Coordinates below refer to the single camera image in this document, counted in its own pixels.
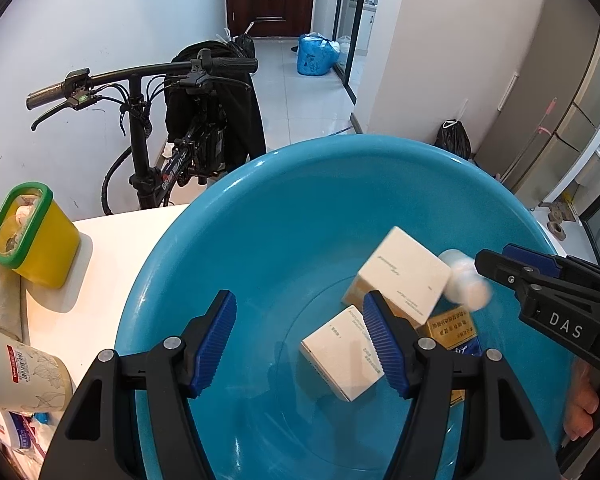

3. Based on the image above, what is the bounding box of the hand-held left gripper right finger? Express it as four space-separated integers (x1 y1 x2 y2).
362 290 561 480

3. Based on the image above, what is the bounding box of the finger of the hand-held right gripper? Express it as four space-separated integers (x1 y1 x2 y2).
475 249 600 307
502 243 600 292

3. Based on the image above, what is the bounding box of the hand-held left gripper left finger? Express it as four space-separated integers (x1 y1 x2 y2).
39 289 238 480

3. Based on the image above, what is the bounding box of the white plastic bottle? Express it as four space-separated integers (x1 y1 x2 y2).
437 249 493 310

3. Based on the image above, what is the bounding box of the white cardboard box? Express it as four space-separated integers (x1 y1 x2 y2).
300 305 387 402
342 226 452 326

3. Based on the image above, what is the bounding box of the gold blue cigarette pack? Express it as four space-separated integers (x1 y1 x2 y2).
419 309 484 406

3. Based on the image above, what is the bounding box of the blue plastic basin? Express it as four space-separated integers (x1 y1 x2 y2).
114 134 578 480

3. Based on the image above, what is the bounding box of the person's right hand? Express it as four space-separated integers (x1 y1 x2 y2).
562 360 600 442

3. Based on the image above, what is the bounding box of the black garbage bag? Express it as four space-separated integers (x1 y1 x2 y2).
230 34 256 59
434 119 472 161

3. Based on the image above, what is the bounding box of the beige refrigerator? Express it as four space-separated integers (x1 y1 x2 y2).
472 0 600 211

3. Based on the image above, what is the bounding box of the yellow container green rim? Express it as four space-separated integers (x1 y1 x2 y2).
0 182 82 289

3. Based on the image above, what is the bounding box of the floral paper canister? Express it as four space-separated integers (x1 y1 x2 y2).
0 320 76 412

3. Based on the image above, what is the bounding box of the black folding bicycle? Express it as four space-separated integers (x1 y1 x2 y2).
26 47 261 216

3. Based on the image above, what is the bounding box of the blue print plastic wrapper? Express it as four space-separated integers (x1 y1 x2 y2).
0 409 63 477

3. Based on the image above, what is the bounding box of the black jacket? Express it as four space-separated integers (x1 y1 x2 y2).
165 40 267 171

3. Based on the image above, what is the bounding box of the blue plastic bag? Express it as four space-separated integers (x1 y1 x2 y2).
297 32 341 77

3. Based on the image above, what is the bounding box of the black framed glass door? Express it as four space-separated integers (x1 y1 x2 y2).
332 0 376 106

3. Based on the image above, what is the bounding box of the pink handled broom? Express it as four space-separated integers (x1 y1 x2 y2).
495 97 557 183

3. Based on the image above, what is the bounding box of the white wall conduit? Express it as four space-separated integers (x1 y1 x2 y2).
496 74 518 111

